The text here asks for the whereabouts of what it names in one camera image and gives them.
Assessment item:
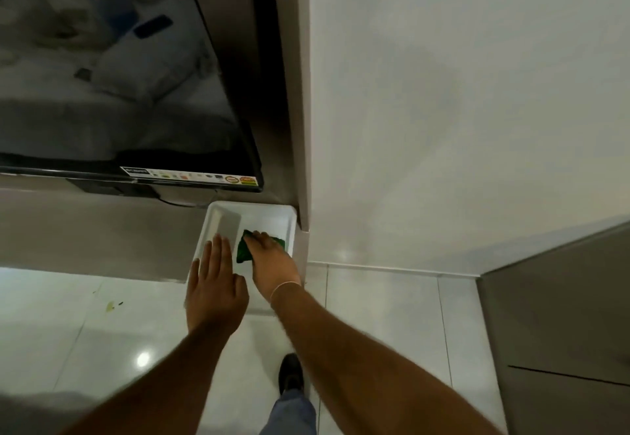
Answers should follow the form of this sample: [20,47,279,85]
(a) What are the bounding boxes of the person's right hand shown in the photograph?
[244,230,302,302]

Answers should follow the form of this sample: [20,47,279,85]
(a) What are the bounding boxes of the person's left hand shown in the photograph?
[185,234,250,334]

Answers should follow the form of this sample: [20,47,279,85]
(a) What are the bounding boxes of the green cleaning cloth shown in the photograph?
[236,229,287,265]

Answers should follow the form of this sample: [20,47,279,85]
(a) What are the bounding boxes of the white plastic tray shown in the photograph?
[185,201,298,317]

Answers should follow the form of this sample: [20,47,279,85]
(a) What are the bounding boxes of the person's right forearm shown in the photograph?
[270,283,504,435]

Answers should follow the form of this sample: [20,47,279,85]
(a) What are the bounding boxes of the person's left forearm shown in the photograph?
[61,324,243,435]

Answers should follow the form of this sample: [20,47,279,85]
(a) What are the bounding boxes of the thin white wrist band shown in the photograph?
[269,279,302,303]

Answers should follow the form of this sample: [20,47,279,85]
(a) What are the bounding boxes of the long sticker label strip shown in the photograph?
[119,166,260,188]

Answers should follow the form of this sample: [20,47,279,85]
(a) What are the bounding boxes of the black shoe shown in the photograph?
[278,353,304,397]

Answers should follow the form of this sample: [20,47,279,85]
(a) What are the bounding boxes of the person's blue jeans leg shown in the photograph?
[259,389,317,435]

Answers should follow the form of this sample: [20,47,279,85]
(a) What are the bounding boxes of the grey television console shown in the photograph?
[0,174,312,285]

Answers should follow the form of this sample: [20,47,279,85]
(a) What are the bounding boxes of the black flat screen television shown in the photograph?
[0,0,264,199]

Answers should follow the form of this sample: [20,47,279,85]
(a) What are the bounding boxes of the grey cabinet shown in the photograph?
[476,220,630,435]

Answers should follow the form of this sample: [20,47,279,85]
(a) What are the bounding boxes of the black television cable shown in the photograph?
[157,195,210,208]

